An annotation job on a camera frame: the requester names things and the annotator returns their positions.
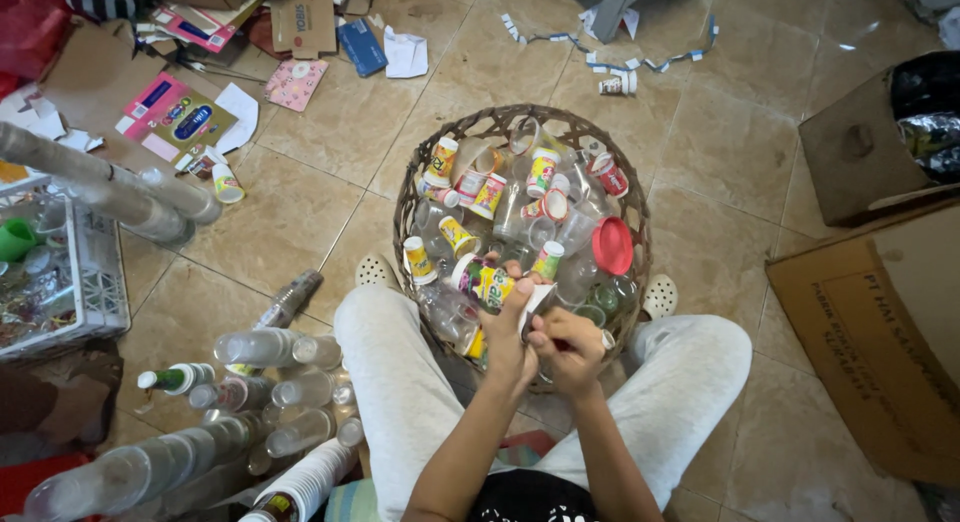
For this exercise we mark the person's left hand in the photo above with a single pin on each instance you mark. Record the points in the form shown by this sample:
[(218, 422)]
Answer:
[(504, 342)]

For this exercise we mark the person's right hand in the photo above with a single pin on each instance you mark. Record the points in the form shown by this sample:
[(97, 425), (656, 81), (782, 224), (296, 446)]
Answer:
[(574, 360)]

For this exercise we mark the white peeled cup label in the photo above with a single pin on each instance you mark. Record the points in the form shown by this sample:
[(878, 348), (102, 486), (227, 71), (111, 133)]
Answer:
[(538, 300)]

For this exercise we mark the purple green printed cup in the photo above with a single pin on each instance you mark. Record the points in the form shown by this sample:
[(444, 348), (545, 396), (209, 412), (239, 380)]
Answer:
[(484, 282)]

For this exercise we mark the white perforated clog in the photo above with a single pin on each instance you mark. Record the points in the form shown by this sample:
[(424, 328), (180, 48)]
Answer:
[(375, 271), (660, 297)]

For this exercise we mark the person's grey trousers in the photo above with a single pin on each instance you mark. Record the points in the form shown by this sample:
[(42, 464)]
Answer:
[(405, 402)]

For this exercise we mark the red round plastic lid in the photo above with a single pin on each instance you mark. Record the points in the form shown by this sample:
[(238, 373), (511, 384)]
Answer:
[(613, 246)]

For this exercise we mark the heap of loose clear cups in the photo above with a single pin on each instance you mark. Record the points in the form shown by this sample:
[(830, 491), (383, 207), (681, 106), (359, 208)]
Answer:
[(577, 229)]

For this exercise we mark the person's black shirt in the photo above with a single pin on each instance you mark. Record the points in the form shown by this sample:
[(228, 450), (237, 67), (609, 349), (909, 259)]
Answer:
[(532, 499)]

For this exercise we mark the heap of printed small cups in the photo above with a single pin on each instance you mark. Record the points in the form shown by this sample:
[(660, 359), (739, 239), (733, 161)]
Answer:
[(487, 195)]

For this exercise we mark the round woven bamboo basket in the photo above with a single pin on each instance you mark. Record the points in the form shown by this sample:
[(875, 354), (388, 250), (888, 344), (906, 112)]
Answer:
[(420, 169)]

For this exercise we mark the dark stack of clear cups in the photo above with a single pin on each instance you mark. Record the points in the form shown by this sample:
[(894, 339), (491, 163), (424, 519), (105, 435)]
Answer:
[(289, 298)]

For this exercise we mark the stack of white cups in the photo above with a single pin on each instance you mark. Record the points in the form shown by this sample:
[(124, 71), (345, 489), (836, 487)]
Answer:
[(307, 481)]

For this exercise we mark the white cup with red print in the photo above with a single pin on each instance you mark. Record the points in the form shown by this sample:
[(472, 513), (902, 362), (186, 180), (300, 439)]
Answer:
[(616, 84)]

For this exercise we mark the heap of stacked clear cups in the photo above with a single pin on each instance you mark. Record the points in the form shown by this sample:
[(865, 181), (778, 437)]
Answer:
[(225, 432)]

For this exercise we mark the crumpled white paper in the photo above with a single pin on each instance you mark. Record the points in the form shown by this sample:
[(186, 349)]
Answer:
[(405, 55)]

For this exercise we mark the large printed cardboard carton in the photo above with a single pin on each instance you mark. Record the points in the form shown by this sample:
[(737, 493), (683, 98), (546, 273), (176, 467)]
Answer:
[(877, 342)]

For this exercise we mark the blue white paper strip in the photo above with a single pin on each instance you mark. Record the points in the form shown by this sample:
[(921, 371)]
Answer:
[(645, 64)]

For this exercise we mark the white cup with yellow print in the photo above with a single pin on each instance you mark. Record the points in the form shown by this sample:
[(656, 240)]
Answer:
[(228, 186)]

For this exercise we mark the blue flat box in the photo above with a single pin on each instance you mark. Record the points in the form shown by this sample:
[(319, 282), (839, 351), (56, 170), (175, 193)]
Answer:
[(361, 47)]

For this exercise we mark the pink patterned packet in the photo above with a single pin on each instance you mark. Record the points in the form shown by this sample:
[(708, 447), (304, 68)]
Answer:
[(295, 83)]

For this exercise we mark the brown cardboard box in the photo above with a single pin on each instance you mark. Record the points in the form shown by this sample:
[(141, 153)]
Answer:
[(847, 154)]

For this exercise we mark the small cup with brown label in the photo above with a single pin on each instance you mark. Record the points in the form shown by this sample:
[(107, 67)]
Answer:
[(202, 164)]

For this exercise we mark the grey furniture leg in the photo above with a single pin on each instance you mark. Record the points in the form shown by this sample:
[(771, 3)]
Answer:
[(611, 4)]

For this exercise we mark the brown cardboard flap piece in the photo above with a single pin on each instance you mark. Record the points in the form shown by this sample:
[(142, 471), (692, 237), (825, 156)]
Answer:
[(303, 23)]

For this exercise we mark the pink green flattened carton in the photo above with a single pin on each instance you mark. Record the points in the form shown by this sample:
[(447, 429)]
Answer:
[(176, 118)]

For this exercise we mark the white plastic crate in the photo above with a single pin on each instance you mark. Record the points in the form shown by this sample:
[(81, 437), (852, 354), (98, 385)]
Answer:
[(90, 274)]

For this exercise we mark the long stack of clear cups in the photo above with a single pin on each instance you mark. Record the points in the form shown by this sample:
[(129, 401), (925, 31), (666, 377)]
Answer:
[(112, 184)]

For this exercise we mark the black plastic bag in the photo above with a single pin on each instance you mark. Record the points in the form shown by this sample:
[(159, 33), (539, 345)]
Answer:
[(926, 94)]

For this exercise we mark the heap of flattened cartons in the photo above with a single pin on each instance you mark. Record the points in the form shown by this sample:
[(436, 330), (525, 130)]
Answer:
[(199, 15)]

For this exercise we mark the red plastic item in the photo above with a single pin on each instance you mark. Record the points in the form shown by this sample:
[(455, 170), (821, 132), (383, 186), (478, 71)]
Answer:
[(37, 481)]

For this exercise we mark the flat brown cardboard sheet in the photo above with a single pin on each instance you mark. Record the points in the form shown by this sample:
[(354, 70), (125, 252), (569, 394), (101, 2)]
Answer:
[(90, 79)]

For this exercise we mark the green plastic cup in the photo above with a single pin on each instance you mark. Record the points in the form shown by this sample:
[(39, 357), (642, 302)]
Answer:
[(15, 239)]

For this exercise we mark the red plastic bag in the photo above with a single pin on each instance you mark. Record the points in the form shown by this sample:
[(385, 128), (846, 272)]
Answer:
[(30, 26)]

